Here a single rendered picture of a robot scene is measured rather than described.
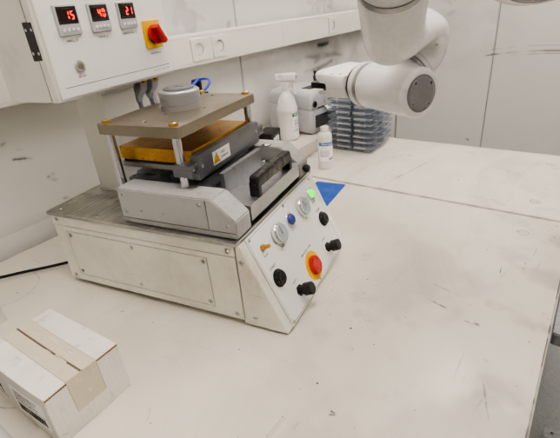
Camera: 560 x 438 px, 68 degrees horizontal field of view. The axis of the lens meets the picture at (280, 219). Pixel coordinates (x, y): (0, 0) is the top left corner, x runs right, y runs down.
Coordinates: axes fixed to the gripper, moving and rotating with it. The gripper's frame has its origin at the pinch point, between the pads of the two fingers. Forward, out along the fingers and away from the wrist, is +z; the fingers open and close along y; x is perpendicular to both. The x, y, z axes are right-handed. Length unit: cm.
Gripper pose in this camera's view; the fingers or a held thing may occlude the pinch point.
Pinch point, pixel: (321, 76)
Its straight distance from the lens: 101.3
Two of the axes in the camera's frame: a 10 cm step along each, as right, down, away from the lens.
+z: -4.5, -3.6, 8.2
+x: 1.8, 8.6, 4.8
